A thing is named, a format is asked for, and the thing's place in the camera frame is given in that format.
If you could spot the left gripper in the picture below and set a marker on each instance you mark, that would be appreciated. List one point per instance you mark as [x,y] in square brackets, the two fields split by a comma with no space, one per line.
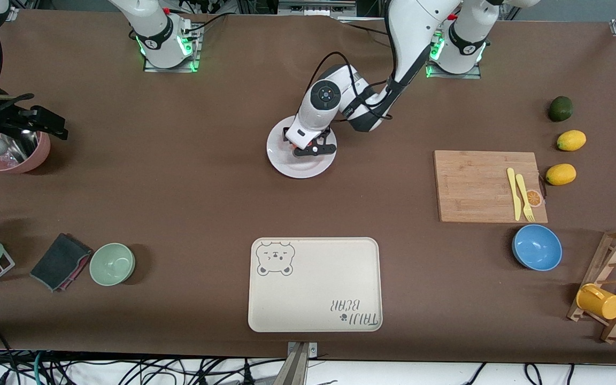
[285,131]

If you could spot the white round plate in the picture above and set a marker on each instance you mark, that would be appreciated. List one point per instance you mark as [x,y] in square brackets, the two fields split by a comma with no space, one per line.
[302,167]

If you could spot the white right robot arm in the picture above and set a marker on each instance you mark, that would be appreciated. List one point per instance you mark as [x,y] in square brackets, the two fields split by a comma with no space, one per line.
[158,37]

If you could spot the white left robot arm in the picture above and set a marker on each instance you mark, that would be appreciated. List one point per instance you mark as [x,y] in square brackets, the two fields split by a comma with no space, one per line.
[415,32]

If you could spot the metal scoop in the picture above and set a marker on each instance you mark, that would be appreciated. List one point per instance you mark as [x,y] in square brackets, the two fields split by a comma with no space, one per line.
[23,147]

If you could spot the pink bowl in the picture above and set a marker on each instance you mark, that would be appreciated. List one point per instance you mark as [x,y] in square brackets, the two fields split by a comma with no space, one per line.
[38,156]

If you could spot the dark grey folded cloth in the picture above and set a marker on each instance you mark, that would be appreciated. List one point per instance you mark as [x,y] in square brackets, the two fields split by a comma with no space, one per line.
[56,261]

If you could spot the cream bear print tray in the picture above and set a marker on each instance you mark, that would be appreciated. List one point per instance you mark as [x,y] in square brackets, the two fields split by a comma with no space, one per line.
[318,289]

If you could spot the pink folded cloth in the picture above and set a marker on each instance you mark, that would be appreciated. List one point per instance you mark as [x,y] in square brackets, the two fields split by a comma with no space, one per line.
[79,270]

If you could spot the light green bowl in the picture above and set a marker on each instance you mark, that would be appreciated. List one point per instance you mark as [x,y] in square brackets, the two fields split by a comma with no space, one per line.
[112,264]

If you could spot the wooden cutting board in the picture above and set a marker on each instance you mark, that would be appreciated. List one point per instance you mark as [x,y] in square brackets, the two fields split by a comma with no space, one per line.
[468,182]

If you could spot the yellow plastic knife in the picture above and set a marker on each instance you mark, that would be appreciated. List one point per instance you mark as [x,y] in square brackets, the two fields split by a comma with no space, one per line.
[513,187]

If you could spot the yellow plastic fork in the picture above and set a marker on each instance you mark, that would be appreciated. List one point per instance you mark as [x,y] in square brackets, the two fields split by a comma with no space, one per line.
[523,192]

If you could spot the orange slice charm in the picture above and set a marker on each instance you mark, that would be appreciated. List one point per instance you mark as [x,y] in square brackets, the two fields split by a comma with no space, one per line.
[536,200]

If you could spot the blue bowl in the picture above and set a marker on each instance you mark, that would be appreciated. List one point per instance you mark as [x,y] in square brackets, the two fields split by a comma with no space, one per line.
[537,247]

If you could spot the yellow lemon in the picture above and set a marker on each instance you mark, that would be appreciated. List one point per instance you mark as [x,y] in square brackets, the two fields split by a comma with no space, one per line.
[561,174]
[571,140]

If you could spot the dark green avocado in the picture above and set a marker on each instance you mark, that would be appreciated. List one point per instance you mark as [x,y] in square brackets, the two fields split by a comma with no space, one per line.
[561,109]

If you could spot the wooden cup rack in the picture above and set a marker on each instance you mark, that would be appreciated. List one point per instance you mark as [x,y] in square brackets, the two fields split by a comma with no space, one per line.
[615,243]

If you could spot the yellow cup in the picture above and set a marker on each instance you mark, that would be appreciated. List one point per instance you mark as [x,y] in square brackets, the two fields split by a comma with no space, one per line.
[599,302]

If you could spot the aluminium corner bracket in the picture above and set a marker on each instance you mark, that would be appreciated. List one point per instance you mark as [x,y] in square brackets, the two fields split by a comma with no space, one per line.
[9,13]

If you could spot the aluminium frame bar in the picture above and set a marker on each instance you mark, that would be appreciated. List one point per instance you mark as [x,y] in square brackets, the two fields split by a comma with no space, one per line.
[313,8]

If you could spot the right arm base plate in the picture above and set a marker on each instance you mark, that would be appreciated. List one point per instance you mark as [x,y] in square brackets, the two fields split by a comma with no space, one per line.
[193,59]

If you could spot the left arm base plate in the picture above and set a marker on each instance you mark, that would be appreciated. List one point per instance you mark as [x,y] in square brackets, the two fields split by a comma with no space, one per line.
[474,75]

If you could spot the aluminium camera mount post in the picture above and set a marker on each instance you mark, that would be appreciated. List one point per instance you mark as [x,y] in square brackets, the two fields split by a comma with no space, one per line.
[298,363]

